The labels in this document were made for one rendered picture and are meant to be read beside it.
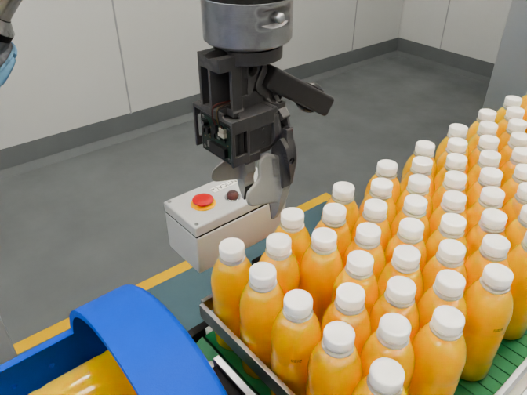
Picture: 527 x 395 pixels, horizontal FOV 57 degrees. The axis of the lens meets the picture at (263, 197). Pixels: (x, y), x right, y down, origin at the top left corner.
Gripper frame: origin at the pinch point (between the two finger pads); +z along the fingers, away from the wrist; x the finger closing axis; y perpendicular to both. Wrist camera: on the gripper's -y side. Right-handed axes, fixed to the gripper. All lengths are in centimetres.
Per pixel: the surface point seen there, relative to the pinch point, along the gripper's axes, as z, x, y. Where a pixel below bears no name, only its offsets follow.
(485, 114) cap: 12, -7, -74
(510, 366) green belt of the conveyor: 33, 27, -30
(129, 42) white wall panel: 60, -264, -110
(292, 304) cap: 12.4, 7.5, 1.3
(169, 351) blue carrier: 0.0, 12.7, 21.7
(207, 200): 11.8, -18.8, -3.6
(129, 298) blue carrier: 0.2, 4.7, 21.3
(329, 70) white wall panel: 120, -255, -300
